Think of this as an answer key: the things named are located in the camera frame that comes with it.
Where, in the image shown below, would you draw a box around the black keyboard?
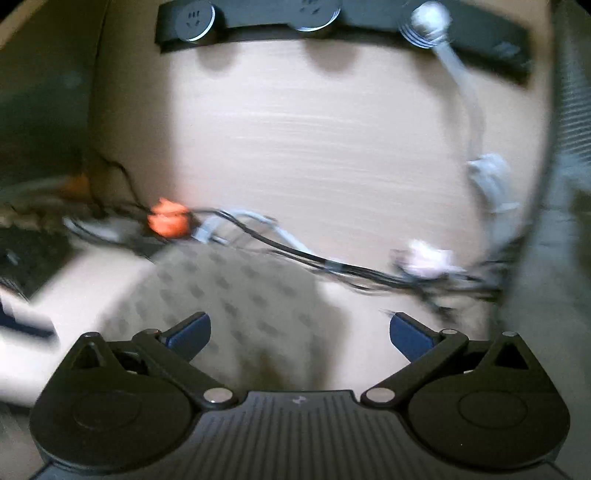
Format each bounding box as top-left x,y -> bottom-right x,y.
1,226 -> 74,299

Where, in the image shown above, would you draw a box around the right dark monitor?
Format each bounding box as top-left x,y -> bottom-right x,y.
497,1 -> 590,479

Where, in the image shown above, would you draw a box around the left dark monitor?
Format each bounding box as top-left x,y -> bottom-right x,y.
1,0 -> 108,199

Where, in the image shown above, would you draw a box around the white power cable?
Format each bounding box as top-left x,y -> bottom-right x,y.
399,1 -> 521,218

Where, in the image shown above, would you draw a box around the black power strip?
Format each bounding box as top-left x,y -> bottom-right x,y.
154,1 -> 533,84

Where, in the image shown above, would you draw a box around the dark monitor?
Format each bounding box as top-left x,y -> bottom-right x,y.
1,0 -> 108,199
497,1 -> 590,479

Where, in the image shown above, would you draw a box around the orange round toy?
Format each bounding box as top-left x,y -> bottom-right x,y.
147,198 -> 191,239

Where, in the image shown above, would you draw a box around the white connector plug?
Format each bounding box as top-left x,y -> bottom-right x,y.
401,239 -> 464,280

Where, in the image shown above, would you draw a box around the brown dotted knit garment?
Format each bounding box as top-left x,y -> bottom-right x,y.
102,243 -> 342,391

